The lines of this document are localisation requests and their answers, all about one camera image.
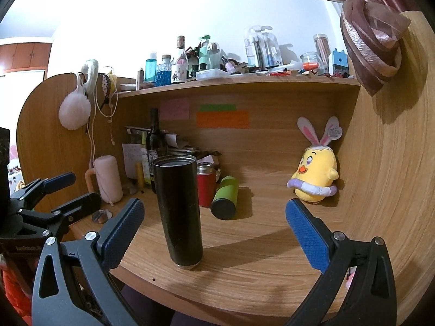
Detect pink cylindrical mug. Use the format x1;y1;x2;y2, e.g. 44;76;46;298
85;155;123;204

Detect white fluffy earmuffs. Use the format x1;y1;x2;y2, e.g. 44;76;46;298
58;59;100;130

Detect wooden wall cabinet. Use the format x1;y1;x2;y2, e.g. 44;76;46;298
0;37;53;73

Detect wooden desk shelf unit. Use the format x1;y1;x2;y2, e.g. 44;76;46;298
15;10;435;315

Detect pink tied curtain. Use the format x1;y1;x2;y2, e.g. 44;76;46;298
340;0;412;97

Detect tall clear canister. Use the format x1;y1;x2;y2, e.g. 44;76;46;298
313;34;331;75

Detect packaged toothbrush set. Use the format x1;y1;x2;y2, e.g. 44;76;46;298
263;32;282;68
244;25;266;68

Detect red thermos bottle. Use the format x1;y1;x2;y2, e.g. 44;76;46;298
196;162;217;208

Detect tall black cup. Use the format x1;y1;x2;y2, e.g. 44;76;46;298
151;154;204;271

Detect pile of papers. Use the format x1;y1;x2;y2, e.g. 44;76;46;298
122;126;223;191

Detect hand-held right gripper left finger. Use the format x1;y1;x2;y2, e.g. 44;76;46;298
32;197;145;326

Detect green pump bottle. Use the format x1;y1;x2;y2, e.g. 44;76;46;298
198;35;210;72

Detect yellow chick plush toy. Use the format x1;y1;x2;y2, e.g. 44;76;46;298
286;115;344;205

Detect white flat plastic box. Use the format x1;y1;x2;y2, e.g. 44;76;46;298
195;68;228;82

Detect orange red fabric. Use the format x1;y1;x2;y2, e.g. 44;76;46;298
0;261;36;317

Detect orange sticky note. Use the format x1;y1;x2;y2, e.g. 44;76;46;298
196;111;250;130

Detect patterned headband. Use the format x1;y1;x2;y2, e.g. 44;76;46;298
100;71;119;106

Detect bottle of blue beads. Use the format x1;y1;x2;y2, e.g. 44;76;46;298
156;54;172;87

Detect green sticky note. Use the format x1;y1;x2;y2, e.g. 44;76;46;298
199;104;237;112

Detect dark wine bottle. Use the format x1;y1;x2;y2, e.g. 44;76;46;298
146;108;169;194

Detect blue and white box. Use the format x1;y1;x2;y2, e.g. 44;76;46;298
329;48;349;77

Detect white earphone cable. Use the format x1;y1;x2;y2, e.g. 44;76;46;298
86;71;119;170

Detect green bottle with black cap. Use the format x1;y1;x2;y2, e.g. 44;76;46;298
210;175;239;220

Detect blue liquid bottle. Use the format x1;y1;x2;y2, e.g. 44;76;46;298
145;52;158;84

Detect round metal lid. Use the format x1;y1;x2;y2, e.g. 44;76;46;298
92;210;113;224

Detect glass bottle with silver cap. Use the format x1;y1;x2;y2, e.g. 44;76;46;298
207;42;221;70

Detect pink sticky note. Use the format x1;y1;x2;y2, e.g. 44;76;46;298
160;98;189;120

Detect clear bottle with pink label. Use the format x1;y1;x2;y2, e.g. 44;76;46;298
171;36;189;84

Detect short glass jar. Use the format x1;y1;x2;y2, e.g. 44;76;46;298
300;52;320;73

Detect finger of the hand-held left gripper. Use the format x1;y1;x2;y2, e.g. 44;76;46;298
17;192;102;242
10;172;76;211

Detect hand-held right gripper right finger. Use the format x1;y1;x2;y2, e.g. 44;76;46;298
285;198;397;326

